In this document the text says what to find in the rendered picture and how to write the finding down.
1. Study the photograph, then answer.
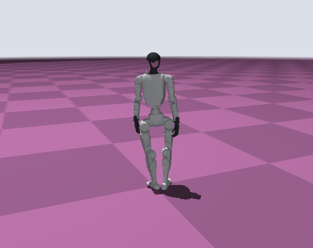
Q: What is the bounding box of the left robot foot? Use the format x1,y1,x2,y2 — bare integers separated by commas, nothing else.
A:
146,181,160,190

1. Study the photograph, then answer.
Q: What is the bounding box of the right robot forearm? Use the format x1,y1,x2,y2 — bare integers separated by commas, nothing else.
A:
170,96,180,121

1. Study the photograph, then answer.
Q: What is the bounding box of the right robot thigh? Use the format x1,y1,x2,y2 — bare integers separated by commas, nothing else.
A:
162,116,174,158

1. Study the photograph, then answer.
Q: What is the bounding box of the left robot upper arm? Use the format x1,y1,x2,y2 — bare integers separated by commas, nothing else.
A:
135,75,143,102

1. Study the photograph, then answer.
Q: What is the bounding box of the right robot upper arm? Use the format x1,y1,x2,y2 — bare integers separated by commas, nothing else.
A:
163,74,175,103

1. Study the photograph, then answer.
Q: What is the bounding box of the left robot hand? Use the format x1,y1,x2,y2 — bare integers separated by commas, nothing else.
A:
133,115,140,134

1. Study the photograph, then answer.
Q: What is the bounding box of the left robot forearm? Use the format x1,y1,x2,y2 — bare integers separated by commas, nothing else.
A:
133,98,141,119

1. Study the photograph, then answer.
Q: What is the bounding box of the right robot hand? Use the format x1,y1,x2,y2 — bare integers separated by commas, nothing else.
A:
172,117,180,137

